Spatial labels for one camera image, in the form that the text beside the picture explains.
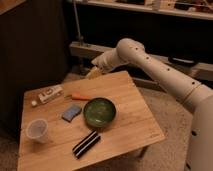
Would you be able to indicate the black white striped case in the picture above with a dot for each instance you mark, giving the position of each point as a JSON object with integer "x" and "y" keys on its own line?
{"x": 85, "y": 144}

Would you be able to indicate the blue sponge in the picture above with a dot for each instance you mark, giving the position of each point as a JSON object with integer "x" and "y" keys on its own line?
{"x": 71, "y": 112}

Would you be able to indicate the black case handle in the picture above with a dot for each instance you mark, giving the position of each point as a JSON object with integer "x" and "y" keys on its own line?
{"x": 182, "y": 63}

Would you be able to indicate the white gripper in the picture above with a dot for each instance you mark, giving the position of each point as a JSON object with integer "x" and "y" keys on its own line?
{"x": 104, "y": 63}

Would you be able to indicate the wooden shelf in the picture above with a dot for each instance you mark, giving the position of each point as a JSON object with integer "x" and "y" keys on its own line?
{"x": 155, "y": 8}

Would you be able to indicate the metal pole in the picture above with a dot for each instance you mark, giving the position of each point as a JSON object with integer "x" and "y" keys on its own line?
{"x": 80, "y": 38}

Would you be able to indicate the green ceramic bowl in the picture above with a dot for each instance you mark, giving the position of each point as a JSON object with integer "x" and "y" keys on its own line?
{"x": 99, "y": 112}

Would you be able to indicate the long grey case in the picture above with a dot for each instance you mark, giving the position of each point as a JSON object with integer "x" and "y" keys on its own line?
{"x": 86, "y": 50}

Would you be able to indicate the dark cabinet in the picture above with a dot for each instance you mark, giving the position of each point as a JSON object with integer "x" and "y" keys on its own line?
{"x": 33, "y": 54}

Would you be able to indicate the orange pepper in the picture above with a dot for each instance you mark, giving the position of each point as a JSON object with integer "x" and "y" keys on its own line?
{"x": 77, "y": 96}

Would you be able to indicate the clear plastic cup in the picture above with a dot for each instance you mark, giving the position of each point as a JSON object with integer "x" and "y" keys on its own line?
{"x": 37, "y": 130}

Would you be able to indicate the wooden table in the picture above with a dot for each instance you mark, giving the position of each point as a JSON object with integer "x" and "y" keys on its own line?
{"x": 134, "y": 126}

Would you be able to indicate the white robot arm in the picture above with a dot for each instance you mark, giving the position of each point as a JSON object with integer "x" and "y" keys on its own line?
{"x": 195, "y": 96}

